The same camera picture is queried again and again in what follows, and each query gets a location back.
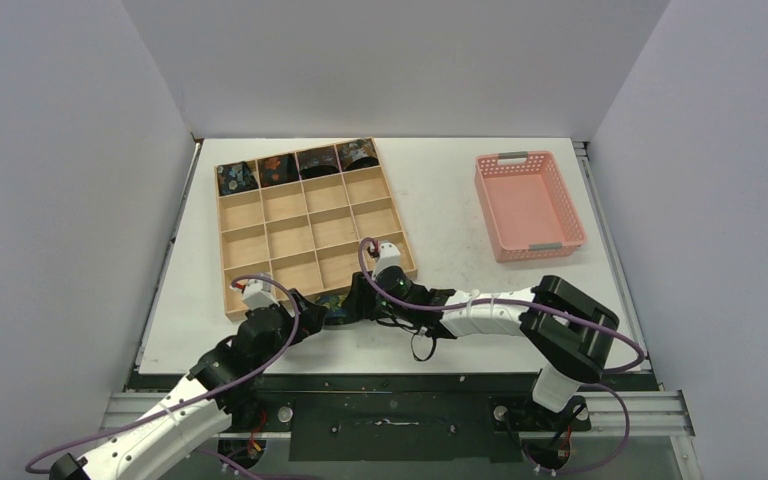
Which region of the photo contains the blue yellow floral tie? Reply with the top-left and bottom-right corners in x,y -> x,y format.
314,294 -> 351,327

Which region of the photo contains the wooden compartment tray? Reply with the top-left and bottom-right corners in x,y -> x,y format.
214,139 -> 417,299

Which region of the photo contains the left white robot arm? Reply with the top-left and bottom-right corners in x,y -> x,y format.
48,290 -> 328,479

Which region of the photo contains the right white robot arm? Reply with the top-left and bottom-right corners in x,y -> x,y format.
341,266 -> 619,429

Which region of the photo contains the rolled dark patterned tie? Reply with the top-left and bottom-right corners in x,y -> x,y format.
296,146 -> 340,179

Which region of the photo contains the rolled brown patterned tie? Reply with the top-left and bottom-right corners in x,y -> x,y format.
336,138 -> 379,171

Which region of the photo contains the rolled blue floral tie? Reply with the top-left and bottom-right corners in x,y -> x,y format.
216,161 -> 259,197

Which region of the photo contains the rolled orange floral tie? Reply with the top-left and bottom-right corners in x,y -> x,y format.
257,153 -> 300,188

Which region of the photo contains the pink plastic basket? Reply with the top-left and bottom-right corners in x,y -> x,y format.
474,151 -> 588,263

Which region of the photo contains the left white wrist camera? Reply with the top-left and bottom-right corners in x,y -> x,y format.
230,276 -> 276,310

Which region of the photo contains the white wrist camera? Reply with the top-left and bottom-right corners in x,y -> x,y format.
230,276 -> 276,310
366,241 -> 401,276

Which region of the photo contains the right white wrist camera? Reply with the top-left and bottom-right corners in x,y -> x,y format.
366,241 -> 401,276

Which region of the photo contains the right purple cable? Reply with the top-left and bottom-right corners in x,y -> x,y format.
357,237 -> 647,376

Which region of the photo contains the purple cable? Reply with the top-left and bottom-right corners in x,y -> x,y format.
357,237 -> 647,376
24,272 -> 302,475

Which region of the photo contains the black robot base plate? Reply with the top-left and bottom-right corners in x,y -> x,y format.
125,370 -> 591,465

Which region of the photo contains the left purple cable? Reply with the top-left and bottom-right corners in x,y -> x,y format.
24,272 -> 302,475

